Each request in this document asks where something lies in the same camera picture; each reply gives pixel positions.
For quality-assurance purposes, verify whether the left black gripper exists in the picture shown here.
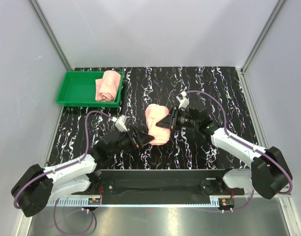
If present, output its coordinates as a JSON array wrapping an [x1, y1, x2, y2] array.
[[109, 125, 154, 157]]

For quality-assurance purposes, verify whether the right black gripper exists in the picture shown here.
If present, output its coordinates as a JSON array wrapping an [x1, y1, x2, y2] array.
[[156, 107, 199, 132]]

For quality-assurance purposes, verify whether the pink towel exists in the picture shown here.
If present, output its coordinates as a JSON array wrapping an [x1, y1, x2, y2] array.
[[145, 104, 170, 146], [95, 70, 121, 102]]

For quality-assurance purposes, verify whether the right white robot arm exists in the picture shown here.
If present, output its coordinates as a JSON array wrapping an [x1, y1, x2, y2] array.
[[156, 107, 293, 200]]

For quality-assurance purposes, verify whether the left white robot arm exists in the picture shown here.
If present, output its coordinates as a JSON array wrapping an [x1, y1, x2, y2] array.
[[11, 126, 154, 217]]

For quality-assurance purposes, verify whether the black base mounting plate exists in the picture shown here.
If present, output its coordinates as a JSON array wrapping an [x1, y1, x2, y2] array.
[[71, 169, 244, 197]]

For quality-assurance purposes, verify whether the green plastic tray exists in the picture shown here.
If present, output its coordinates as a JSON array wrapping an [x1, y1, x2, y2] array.
[[56, 71, 124, 108]]

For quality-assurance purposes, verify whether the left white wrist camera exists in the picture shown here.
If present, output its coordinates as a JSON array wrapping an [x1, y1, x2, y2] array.
[[111, 115, 128, 132]]

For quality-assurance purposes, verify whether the front aluminium rail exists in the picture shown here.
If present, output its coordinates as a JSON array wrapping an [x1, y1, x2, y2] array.
[[25, 176, 292, 208]]

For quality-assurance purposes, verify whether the right aluminium frame post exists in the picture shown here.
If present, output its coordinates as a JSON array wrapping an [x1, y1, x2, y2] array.
[[241, 0, 287, 74]]

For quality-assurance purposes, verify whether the aluminium frame post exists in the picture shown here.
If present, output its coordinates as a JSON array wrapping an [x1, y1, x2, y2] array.
[[241, 0, 287, 74], [28, 0, 74, 71]]

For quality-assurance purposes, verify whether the left aluminium frame post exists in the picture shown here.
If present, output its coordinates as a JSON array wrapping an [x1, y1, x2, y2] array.
[[28, 0, 74, 71]]

